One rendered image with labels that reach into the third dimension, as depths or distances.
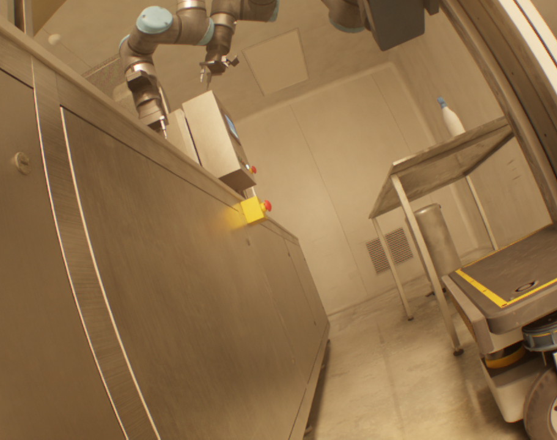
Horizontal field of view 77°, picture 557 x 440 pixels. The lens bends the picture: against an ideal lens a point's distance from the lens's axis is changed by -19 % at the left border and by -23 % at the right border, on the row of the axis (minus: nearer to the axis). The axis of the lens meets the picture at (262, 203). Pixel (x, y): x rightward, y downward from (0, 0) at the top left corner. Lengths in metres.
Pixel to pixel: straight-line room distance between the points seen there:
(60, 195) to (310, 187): 4.89
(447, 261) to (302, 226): 2.53
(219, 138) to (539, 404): 1.57
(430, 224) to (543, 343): 2.48
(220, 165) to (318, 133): 3.67
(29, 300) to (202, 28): 1.01
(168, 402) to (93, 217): 0.21
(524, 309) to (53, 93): 0.62
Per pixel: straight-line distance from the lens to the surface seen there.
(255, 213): 1.36
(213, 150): 1.83
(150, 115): 1.13
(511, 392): 0.82
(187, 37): 1.20
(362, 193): 5.21
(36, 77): 0.49
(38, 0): 1.26
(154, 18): 1.15
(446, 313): 1.50
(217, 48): 1.29
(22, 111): 0.43
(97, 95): 0.60
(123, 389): 0.40
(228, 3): 1.39
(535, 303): 0.55
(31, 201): 0.38
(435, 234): 3.07
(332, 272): 5.12
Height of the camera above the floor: 0.45
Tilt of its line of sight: 12 degrees up
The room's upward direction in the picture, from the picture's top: 21 degrees counter-clockwise
